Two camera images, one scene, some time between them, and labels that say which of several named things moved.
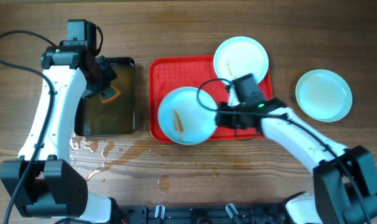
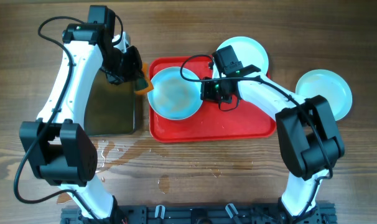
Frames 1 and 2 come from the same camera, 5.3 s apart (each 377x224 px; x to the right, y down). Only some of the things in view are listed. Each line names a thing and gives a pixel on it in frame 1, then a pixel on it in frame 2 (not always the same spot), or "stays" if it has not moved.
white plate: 323,95 stays
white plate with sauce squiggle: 237,56 stays
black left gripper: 110,74 -> 134,70
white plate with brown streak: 186,116 -> 173,97
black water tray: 94,117 stays
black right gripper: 222,119 -> 206,93
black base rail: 204,214 stays
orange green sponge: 111,93 -> 145,71
